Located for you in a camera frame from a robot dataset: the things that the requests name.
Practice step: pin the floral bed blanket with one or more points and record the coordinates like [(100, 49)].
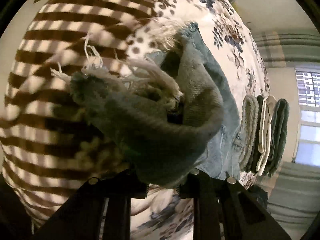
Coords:
[(51, 150)]

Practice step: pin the barred window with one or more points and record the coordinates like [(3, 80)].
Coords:
[(308, 99)]

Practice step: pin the green striped left curtain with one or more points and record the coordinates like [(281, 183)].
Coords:
[(289, 49)]

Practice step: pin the light blue denim jeans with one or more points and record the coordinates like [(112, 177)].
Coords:
[(173, 114)]

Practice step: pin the folded white pants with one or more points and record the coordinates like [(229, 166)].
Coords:
[(264, 145)]

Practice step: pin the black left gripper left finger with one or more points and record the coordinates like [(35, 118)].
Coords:
[(100, 209)]

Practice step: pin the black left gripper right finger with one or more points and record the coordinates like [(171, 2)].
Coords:
[(224, 209)]

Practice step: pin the folded grey pants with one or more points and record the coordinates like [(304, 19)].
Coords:
[(251, 112)]

